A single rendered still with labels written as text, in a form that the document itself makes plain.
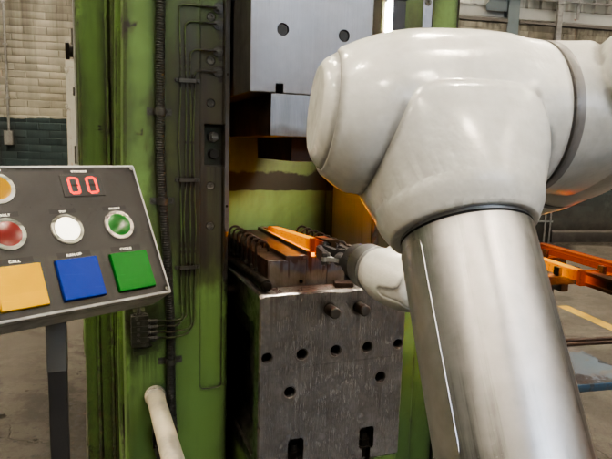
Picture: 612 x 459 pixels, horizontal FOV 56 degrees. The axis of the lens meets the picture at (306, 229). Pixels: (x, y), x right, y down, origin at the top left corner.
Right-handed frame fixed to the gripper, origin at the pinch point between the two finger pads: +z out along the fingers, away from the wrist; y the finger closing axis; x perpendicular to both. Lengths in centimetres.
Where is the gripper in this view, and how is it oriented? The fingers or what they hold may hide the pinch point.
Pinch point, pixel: (326, 247)
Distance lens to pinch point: 133.2
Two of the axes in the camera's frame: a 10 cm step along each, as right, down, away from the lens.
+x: 0.3, -9.9, -1.4
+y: 9.3, -0.2, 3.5
